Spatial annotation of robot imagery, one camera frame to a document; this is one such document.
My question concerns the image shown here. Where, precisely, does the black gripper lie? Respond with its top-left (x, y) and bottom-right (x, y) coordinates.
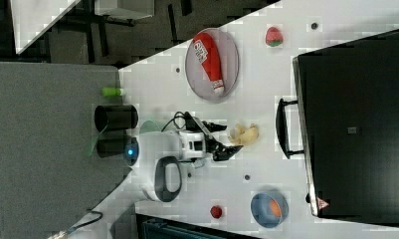
top-left (203, 120), bottom-right (243, 161)

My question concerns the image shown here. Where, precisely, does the peeled yellow banana toy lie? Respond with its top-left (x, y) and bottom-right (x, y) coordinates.
top-left (228, 123), bottom-right (259, 146)

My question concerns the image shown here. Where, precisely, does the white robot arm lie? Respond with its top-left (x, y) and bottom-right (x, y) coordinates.
top-left (47, 118), bottom-right (242, 239)

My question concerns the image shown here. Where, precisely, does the grey oval plate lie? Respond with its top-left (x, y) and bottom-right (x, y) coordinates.
top-left (185, 28), bottom-right (239, 102)

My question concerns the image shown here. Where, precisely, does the green colander bowl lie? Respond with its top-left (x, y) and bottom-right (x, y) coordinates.
top-left (139, 120), bottom-right (162, 134)

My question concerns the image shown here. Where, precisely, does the small red fruit toy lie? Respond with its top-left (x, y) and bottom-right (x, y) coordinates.
top-left (210, 206), bottom-right (223, 219)

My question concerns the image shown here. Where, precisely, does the blue bowl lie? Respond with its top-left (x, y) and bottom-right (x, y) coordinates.
top-left (250, 190), bottom-right (289, 228)

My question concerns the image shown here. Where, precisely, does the orange fruit toy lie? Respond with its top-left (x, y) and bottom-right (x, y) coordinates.
top-left (270, 199), bottom-right (282, 217)

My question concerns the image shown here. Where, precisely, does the red ketchup bottle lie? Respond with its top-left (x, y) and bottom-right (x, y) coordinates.
top-left (193, 32), bottom-right (225, 95)

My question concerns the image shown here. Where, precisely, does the teal crate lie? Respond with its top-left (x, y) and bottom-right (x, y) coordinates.
top-left (140, 218), bottom-right (255, 239)

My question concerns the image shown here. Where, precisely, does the black cylinder lower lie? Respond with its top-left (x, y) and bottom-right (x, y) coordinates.
top-left (96, 135), bottom-right (130, 158)

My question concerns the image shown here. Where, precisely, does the black cylinder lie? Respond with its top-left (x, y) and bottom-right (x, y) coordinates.
top-left (96, 135), bottom-right (130, 158)
top-left (94, 105), bottom-right (138, 131)

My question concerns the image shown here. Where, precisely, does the black cylinder upper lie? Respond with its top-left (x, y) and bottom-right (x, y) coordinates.
top-left (94, 105), bottom-right (138, 131)

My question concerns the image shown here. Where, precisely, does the red strawberry toy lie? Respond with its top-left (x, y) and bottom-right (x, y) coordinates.
top-left (266, 27), bottom-right (284, 47)

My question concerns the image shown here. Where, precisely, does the green marker pen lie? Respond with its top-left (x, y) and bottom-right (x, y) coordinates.
top-left (101, 88), bottom-right (125, 98)

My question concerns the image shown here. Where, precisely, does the black oven appliance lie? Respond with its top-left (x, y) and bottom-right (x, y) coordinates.
top-left (293, 29), bottom-right (399, 227)

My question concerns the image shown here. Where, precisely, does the grey box background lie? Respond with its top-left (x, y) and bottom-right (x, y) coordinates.
top-left (95, 0), bottom-right (154, 20)

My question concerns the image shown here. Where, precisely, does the white side table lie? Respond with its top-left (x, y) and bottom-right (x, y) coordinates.
top-left (9, 0), bottom-right (81, 55)

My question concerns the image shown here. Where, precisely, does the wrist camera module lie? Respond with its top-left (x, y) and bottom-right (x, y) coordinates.
top-left (184, 112), bottom-right (212, 139)

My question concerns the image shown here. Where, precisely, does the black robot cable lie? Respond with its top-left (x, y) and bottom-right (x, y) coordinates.
top-left (160, 111), bottom-right (188, 133)

